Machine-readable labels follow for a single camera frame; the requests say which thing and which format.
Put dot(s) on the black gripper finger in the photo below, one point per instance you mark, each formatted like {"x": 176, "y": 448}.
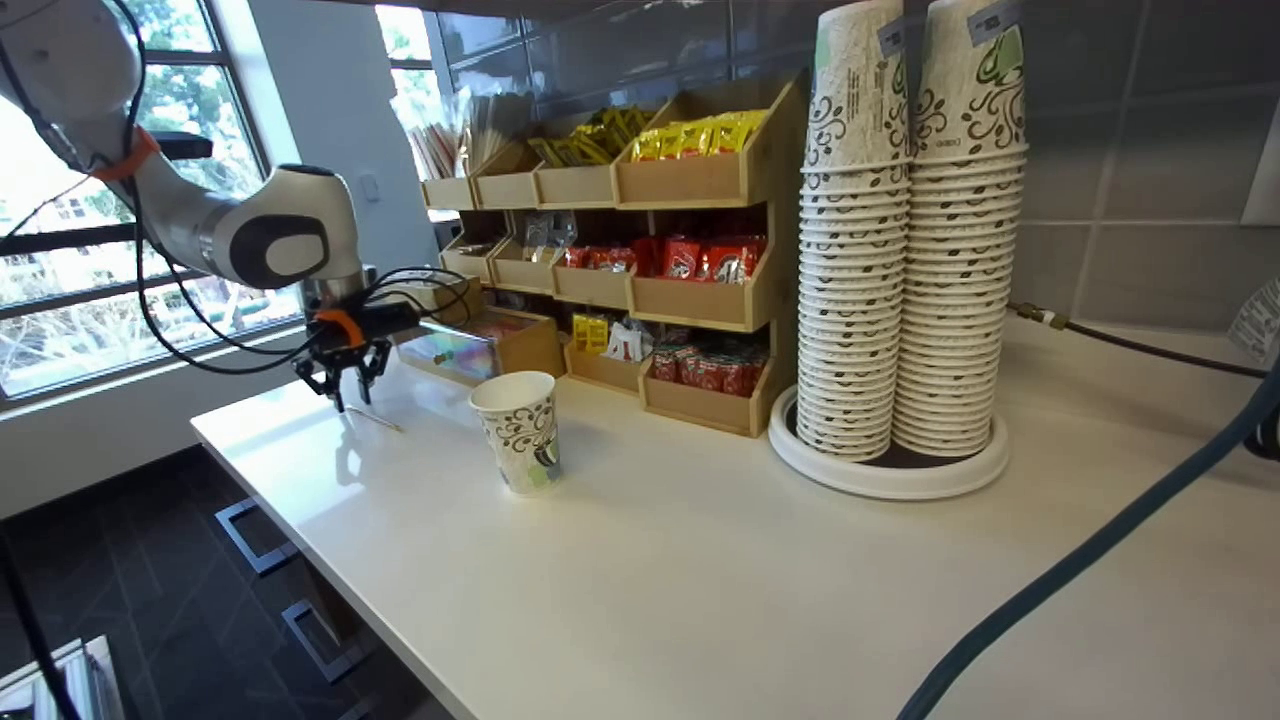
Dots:
{"x": 369, "y": 366}
{"x": 322, "y": 377}

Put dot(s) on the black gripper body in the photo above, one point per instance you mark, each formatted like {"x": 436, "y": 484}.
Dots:
{"x": 342, "y": 335}

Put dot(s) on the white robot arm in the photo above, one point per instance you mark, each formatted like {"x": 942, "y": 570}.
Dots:
{"x": 77, "y": 75}

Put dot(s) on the patterned paper cup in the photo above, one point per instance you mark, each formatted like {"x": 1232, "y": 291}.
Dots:
{"x": 517, "y": 412}

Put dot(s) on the white round cup tray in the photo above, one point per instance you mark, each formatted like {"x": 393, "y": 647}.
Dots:
{"x": 888, "y": 478}

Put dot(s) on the clear acrylic box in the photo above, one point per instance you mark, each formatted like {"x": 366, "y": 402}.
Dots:
{"x": 448, "y": 352}

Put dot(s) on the silver snack packets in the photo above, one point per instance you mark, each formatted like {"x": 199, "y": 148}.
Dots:
{"x": 544, "y": 238}

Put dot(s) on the wooden snack organizer shelf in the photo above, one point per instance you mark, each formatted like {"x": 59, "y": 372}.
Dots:
{"x": 705, "y": 352}

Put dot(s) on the red snack packets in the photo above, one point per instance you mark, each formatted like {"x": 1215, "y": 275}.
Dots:
{"x": 673, "y": 256}

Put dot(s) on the yellow snack packets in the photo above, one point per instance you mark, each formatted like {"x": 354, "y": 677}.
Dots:
{"x": 630, "y": 133}

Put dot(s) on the left stack of paper cups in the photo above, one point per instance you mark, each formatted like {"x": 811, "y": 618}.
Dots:
{"x": 852, "y": 223}

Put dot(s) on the stack of paper cups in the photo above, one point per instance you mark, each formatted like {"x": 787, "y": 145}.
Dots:
{"x": 971, "y": 153}
{"x": 852, "y": 223}

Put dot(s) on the right stack of paper cups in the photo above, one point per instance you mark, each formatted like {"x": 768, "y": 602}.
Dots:
{"x": 971, "y": 153}

